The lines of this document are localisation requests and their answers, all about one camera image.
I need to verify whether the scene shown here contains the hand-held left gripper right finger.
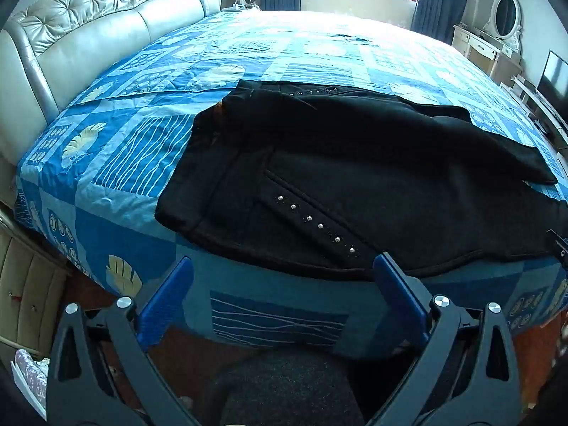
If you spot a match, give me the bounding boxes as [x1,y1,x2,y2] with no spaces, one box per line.
[373,252,522,426]

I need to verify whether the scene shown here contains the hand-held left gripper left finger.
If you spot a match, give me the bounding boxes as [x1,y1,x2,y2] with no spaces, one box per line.
[45,255,200,426]

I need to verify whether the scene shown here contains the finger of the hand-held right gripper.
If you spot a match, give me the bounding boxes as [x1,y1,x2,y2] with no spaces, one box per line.
[547,229,568,261]

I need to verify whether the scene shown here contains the black studded pants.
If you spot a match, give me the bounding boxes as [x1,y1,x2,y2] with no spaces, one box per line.
[154,80,568,283]

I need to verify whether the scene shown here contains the person's leg in dark pants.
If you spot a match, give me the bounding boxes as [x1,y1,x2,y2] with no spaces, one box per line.
[212,348,365,426]

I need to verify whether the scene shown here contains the beige nightstand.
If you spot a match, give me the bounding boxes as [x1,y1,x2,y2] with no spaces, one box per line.
[0,211,68,367]

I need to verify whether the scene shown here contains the white television stand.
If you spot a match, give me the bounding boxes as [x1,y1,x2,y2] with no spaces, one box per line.
[510,75,568,154]

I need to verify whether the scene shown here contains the blue patterned quilt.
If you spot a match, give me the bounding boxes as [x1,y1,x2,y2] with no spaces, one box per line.
[15,9,568,361]

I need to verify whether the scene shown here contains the floral patterned bag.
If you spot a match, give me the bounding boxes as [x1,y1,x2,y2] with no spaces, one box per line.
[11,348,48,419]

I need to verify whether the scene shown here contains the flat screen television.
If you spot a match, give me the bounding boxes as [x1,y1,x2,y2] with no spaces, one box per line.
[535,50,568,121]

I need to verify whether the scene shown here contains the white vanity dresser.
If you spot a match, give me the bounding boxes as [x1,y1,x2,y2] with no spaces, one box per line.
[452,23,525,88]

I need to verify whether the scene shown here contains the white framed oval mirror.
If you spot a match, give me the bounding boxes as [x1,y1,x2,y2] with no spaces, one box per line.
[483,0,523,53]

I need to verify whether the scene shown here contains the beige tufted leather headboard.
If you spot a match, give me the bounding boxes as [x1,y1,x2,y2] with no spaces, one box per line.
[0,0,223,167]

